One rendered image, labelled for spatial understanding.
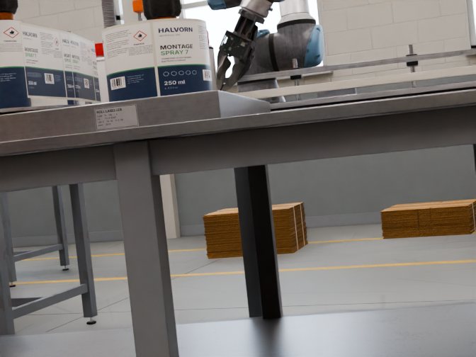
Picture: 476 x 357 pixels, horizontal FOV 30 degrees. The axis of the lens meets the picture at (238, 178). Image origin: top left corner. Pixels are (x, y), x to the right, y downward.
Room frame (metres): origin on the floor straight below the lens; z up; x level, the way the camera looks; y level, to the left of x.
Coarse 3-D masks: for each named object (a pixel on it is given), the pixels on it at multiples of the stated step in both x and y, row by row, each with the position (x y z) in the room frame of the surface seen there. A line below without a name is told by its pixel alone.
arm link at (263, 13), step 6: (246, 0) 2.21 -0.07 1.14; (252, 0) 2.20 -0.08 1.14; (258, 0) 2.20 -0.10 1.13; (264, 0) 2.20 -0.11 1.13; (240, 6) 2.23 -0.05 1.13; (246, 6) 2.21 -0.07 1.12; (252, 6) 2.20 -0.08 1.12; (258, 6) 2.20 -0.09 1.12; (264, 6) 2.21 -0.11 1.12; (270, 6) 2.24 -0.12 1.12; (252, 12) 2.21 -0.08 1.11; (258, 12) 2.21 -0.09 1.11; (264, 12) 2.21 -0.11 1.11
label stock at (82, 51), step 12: (72, 36) 1.95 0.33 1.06; (72, 48) 1.94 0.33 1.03; (84, 48) 2.04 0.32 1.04; (72, 60) 1.93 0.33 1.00; (84, 60) 2.03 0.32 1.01; (72, 72) 1.92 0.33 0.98; (84, 72) 2.01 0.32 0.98; (96, 72) 2.12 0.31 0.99; (84, 84) 2.00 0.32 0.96; (96, 84) 2.11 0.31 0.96; (84, 96) 1.99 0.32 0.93; (96, 96) 2.10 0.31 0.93
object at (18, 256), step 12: (60, 192) 6.57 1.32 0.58; (0, 204) 5.92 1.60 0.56; (60, 204) 6.55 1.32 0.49; (60, 216) 6.54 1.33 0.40; (60, 228) 6.54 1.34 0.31; (60, 240) 6.55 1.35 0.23; (12, 252) 5.95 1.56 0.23; (24, 252) 6.28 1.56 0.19; (36, 252) 6.22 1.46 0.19; (48, 252) 6.36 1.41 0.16; (60, 252) 6.55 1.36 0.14; (12, 264) 5.93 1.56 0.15; (60, 264) 6.56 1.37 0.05; (12, 276) 5.92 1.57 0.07
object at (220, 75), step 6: (222, 60) 2.25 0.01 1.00; (228, 60) 2.26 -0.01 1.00; (222, 66) 2.25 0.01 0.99; (228, 66) 2.27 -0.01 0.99; (216, 72) 2.23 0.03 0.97; (222, 72) 2.27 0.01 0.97; (216, 78) 2.27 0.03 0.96; (222, 78) 2.27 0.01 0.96; (216, 84) 2.27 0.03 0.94; (222, 84) 2.27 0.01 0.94
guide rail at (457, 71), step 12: (420, 72) 2.15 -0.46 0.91; (432, 72) 2.14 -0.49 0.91; (444, 72) 2.14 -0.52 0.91; (456, 72) 2.13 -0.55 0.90; (468, 72) 2.13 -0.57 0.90; (312, 84) 2.19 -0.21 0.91; (324, 84) 2.19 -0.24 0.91; (336, 84) 2.18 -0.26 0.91; (348, 84) 2.18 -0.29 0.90; (360, 84) 2.17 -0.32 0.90; (372, 84) 2.17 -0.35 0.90; (252, 96) 2.22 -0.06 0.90; (264, 96) 2.21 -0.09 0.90
